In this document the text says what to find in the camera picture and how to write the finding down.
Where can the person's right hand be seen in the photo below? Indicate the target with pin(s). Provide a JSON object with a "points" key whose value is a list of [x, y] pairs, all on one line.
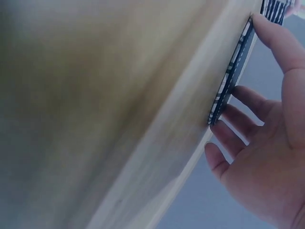
{"points": [[274, 155]]}

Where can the person's left hand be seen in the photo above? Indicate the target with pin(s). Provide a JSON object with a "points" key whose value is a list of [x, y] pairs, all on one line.
{"points": [[296, 7]]}

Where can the person's left fingers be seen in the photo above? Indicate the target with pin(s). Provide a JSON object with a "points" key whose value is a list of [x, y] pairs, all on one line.
{"points": [[296, 7]]}

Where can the black white striped cloth mat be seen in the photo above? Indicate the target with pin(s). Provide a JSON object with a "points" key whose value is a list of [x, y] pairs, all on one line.
{"points": [[234, 64]]}

